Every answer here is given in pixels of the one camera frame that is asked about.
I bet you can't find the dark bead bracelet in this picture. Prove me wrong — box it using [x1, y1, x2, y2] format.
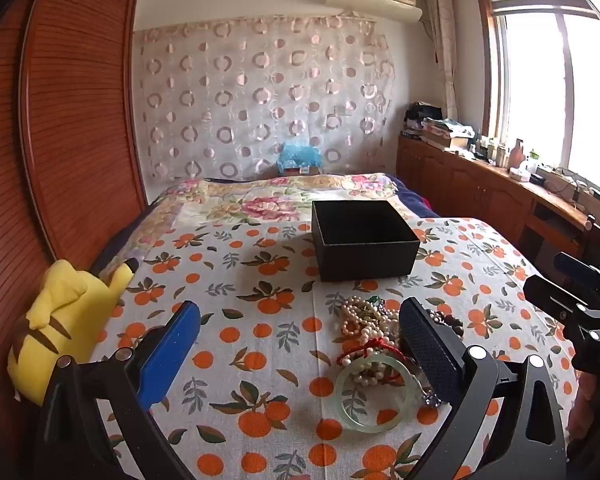
[427, 310, 465, 337]

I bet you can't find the stack of books and papers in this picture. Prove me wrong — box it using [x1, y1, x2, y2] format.
[401, 102, 477, 152]

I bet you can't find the power strip with cables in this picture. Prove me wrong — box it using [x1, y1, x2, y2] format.
[534, 162, 600, 207]

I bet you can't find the orange fruit print bedsheet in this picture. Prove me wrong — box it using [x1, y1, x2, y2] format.
[87, 215, 582, 480]

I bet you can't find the black cardboard box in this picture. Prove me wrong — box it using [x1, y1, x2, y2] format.
[311, 199, 421, 283]

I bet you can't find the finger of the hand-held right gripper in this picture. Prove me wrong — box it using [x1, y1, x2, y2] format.
[554, 252, 600, 306]
[523, 274, 597, 331]

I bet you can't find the floral blanket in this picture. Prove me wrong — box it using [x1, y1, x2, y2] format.
[149, 172, 442, 227]

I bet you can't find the window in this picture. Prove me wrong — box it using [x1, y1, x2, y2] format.
[475, 0, 600, 198]

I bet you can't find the blue plastic bag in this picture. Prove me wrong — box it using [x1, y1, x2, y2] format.
[278, 141, 324, 173]

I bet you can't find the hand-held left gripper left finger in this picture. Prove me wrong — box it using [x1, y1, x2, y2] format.
[32, 300, 203, 480]

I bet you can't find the pearl necklace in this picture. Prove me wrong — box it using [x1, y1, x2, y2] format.
[337, 296, 402, 387]

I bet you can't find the circle pattern hanging cloth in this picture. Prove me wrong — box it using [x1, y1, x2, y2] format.
[132, 15, 399, 184]

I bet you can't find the yellow plush toy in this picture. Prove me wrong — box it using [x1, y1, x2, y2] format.
[7, 258, 140, 407]

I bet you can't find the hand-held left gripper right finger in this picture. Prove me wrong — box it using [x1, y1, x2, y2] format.
[399, 297, 567, 480]

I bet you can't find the pale window curtain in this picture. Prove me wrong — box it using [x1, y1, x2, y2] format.
[424, 0, 462, 124]

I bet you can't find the person's right hand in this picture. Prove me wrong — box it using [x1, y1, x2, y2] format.
[566, 373, 600, 456]

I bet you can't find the pale green jade bangle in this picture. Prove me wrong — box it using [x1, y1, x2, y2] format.
[334, 352, 427, 431]

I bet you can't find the wooden slatted wardrobe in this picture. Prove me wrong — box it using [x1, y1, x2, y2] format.
[0, 0, 149, 411]

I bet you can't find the group of small bottles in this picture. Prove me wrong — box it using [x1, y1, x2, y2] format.
[472, 135, 511, 166]

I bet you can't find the red string bracelet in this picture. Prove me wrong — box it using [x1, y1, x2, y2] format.
[337, 337, 409, 367]

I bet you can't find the wooden cabinet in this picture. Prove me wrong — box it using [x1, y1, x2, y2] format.
[394, 135, 600, 283]

